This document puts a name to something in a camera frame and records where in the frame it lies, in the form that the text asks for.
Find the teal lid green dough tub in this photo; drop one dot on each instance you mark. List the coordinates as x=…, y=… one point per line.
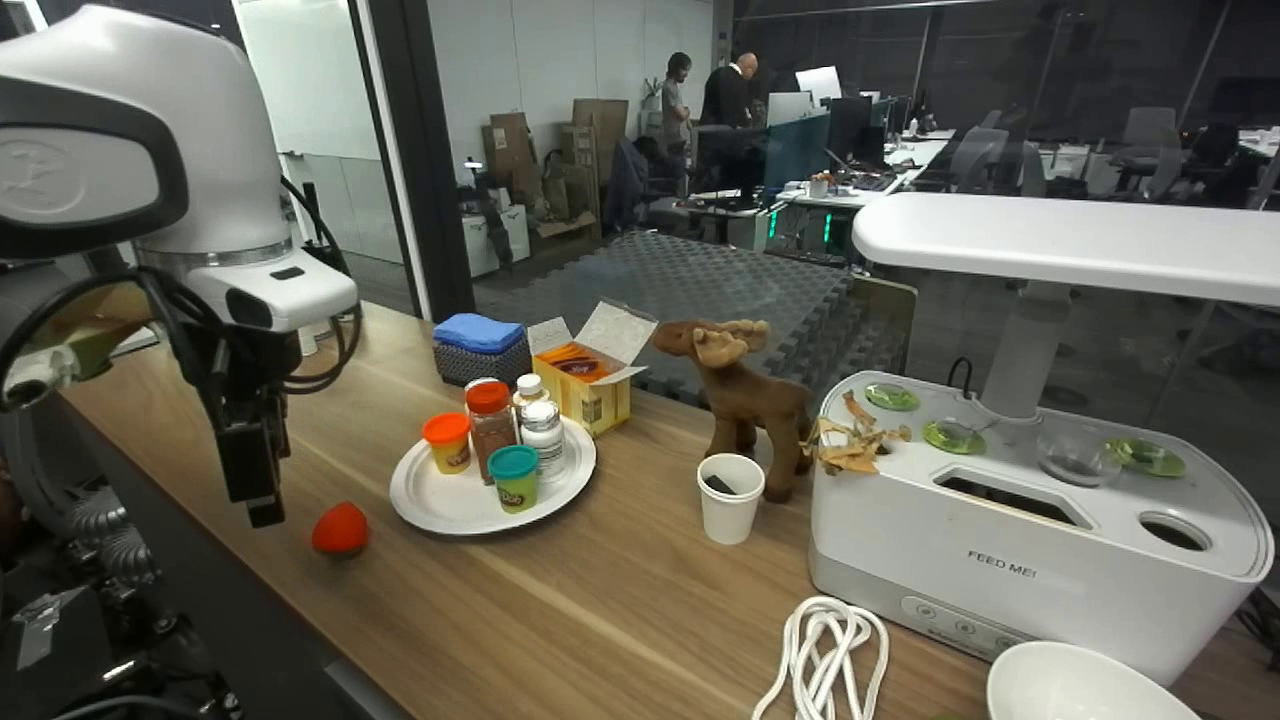
x=512, y=478

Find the yellow tea box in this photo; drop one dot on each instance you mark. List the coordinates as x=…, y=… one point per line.
x=582, y=387

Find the orange lid spice jar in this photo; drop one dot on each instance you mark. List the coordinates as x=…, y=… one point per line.
x=488, y=423

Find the black tripod stand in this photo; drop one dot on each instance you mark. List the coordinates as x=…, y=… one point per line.
x=107, y=584

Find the brown moose plush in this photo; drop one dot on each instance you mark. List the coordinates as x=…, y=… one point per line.
x=755, y=400

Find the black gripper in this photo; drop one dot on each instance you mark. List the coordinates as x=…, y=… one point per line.
x=242, y=372

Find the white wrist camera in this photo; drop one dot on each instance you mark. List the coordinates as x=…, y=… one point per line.
x=273, y=286

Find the person in dark clothes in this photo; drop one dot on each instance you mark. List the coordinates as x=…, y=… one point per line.
x=730, y=102

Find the white bowl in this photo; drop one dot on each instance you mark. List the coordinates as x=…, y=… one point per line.
x=1081, y=685

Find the white hydroponic planter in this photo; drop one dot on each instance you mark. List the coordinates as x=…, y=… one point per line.
x=1014, y=563

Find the grey foam floor mat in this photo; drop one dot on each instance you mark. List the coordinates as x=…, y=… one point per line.
x=693, y=282

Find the white paper cup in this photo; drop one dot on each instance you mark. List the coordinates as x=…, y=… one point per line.
x=730, y=502

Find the white paper plate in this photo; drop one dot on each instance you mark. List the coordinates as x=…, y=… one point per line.
x=463, y=502

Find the standing person grey shirt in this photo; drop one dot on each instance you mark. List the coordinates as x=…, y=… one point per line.
x=672, y=104

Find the large white pill bottle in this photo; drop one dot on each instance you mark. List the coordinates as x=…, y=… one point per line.
x=542, y=430

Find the orange plush toy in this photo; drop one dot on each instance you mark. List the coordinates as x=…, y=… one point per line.
x=340, y=529

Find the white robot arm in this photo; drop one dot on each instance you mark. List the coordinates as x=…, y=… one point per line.
x=145, y=135

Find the orange lid yellow dough tub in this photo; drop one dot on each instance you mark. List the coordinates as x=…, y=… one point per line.
x=448, y=441

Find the dried brown plant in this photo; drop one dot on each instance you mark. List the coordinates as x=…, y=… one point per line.
x=849, y=441

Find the cardboard box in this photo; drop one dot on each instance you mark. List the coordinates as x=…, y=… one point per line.
x=509, y=154
x=593, y=147

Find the grey woven basket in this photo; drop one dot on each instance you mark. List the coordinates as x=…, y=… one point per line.
x=482, y=364

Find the blue sponge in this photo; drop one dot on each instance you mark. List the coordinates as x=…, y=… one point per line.
x=477, y=332

